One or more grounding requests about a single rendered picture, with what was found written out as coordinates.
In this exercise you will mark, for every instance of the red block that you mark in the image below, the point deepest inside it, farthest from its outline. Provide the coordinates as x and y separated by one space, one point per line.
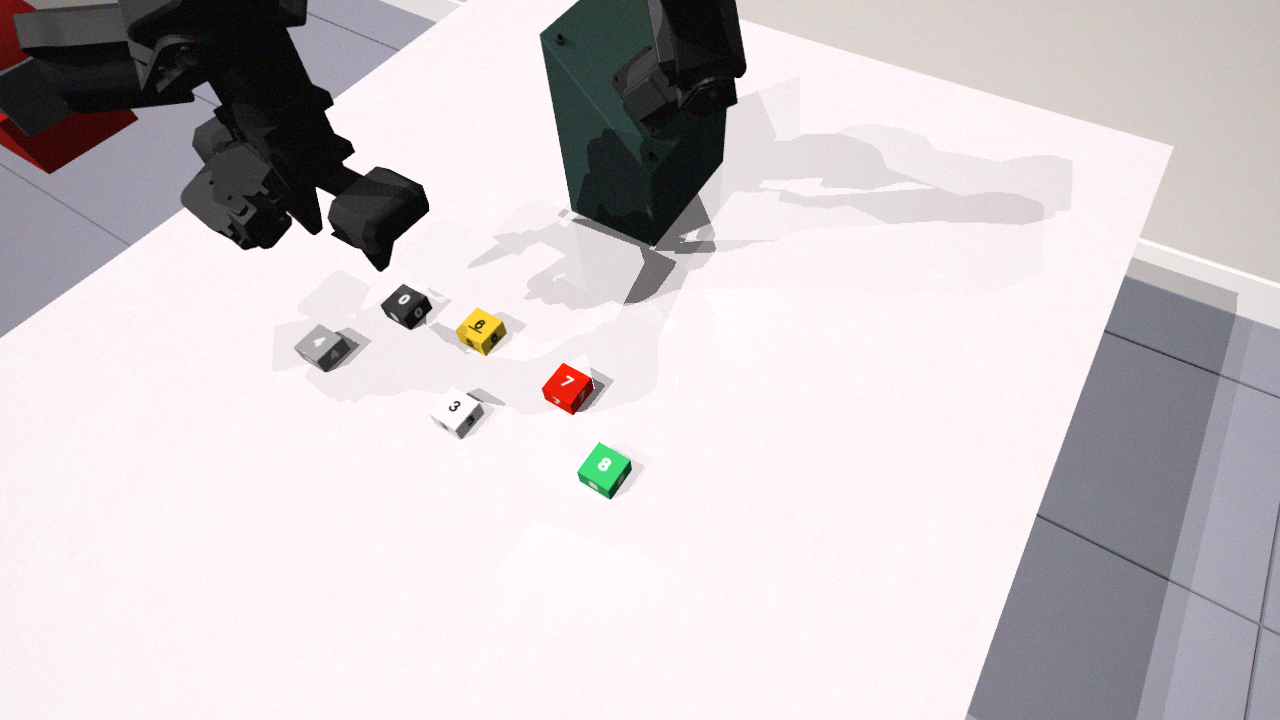
568 388

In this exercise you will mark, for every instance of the green block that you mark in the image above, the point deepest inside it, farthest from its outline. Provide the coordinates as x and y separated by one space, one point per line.
604 470

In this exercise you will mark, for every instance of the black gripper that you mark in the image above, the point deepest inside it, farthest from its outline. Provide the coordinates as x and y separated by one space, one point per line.
369 212

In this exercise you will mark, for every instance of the yellow block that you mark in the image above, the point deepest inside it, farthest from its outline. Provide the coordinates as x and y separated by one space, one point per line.
481 331

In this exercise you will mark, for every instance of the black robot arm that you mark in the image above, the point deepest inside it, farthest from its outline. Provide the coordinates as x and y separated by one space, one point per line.
149 53

